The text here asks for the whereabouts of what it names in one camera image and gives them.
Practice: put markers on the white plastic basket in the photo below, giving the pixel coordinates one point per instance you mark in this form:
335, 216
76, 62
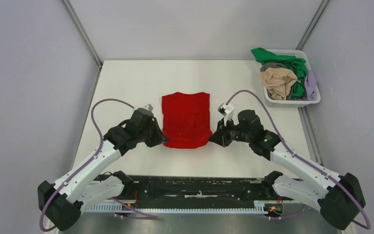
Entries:
299, 103

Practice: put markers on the red t shirt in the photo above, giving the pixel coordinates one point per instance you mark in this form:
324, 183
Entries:
186, 120

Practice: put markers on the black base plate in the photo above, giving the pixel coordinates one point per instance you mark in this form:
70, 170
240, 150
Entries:
171, 192

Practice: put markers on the green t shirt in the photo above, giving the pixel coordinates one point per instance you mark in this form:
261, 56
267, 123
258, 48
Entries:
297, 65

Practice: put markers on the grey t shirt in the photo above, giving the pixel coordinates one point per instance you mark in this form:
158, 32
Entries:
271, 65

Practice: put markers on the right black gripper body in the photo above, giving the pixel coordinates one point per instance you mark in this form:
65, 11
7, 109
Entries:
237, 134

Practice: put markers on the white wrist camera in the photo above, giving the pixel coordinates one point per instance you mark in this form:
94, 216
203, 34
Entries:
227, 110
148, 107

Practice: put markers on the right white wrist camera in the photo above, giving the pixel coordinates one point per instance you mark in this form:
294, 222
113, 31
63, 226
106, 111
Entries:
227, 110

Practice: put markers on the beige t shirt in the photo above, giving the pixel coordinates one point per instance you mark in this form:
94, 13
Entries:
278, 82

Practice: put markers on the lilac t shirt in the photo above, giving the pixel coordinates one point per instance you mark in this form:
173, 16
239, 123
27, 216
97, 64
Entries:
310, 84

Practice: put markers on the white slotted cable duct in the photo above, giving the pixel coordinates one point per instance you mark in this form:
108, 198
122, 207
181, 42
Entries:
114, 207

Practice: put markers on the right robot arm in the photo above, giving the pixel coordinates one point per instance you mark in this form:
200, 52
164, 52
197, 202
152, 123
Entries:
338, 198

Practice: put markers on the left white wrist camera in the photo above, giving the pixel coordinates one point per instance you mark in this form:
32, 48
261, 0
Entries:
148, 107

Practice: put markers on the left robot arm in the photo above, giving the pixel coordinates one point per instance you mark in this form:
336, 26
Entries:
64, 200

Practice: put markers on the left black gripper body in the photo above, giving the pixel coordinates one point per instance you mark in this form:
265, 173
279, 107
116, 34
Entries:
142, 134

